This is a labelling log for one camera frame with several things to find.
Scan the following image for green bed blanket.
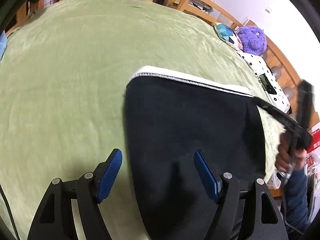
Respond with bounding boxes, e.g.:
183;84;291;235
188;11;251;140
0;0;291;240

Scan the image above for white dotted pillow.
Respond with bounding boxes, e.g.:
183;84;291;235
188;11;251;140
238;51;292;114

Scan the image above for wooden bed frame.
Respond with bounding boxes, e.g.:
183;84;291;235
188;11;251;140
4;0;320;198

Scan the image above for black track pants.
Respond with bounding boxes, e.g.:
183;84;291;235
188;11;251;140
124;66;266;239

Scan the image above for colourful geometric pillow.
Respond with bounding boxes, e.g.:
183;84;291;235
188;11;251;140
214;23;243;51

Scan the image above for blue sleeve right forearm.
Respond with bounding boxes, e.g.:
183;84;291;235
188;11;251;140
284;169;309;233

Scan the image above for light blue towel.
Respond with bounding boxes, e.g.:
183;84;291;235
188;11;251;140
0;31;7;60

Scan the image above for right hand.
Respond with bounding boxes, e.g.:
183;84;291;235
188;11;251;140
275;132;307;172

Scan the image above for purple plush toy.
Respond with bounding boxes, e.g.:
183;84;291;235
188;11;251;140
237;25;267;55

